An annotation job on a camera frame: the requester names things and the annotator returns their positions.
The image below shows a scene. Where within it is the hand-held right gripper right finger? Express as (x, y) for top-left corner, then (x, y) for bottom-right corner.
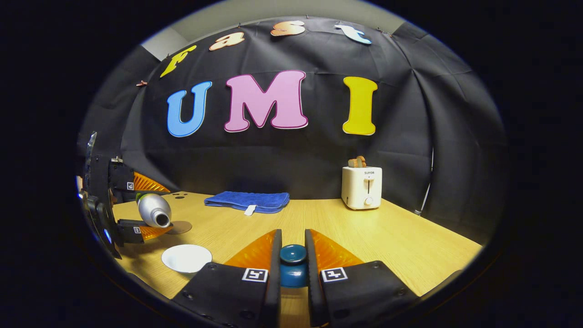
(304, 229), (419, 328)

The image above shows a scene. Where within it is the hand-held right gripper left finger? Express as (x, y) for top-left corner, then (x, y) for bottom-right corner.
(171, 229), (283, 328)

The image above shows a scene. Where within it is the silver green label water bottle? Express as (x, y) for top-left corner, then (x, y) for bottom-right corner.
(136, 193), (173, 228)

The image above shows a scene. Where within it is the round brown coaster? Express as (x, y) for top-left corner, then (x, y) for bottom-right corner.
(166, 220), (193, 235)

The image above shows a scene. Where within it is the teal and white teacup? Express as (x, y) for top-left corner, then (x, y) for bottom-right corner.
(161, 244), (212, 278)

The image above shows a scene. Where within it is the folded blue towel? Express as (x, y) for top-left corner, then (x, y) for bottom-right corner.
(204, 191), (291, 216)

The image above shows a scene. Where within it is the cream toaster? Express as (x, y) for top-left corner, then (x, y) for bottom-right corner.
(341, 166), (383, 210)

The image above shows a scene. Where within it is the black backdrop cloth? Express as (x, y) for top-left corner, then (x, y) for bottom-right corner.
(77, 17), (508, 242)

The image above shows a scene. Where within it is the white cable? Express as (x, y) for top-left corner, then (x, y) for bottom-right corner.
(413, 148), (434, 215)

